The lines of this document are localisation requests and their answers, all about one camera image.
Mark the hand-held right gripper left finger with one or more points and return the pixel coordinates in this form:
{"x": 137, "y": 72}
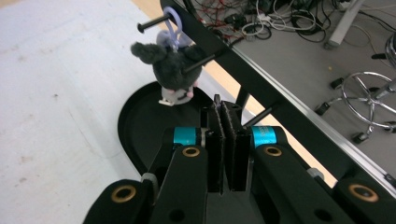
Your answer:
{"x": 214, "y": 155}

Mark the white desk leg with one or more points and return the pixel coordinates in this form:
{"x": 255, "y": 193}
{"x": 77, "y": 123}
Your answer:
{"x": 344, "y": 23}

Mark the black round stool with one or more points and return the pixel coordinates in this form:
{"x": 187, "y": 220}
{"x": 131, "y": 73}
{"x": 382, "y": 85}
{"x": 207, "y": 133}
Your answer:
{"x": 367, "y": 102}

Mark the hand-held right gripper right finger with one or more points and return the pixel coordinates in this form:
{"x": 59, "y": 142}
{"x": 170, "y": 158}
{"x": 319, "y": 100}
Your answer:
{"x": 239, "y": 161}

